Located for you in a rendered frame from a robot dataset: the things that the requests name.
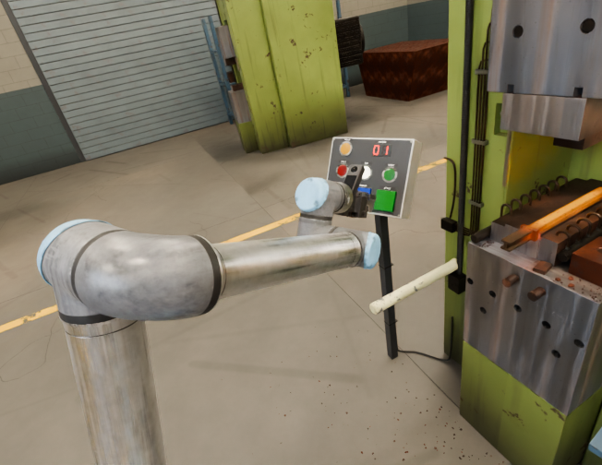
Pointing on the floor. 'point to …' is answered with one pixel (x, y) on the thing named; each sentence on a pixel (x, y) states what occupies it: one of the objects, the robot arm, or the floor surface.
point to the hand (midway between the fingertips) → (372, 196)
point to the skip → (405, 69)
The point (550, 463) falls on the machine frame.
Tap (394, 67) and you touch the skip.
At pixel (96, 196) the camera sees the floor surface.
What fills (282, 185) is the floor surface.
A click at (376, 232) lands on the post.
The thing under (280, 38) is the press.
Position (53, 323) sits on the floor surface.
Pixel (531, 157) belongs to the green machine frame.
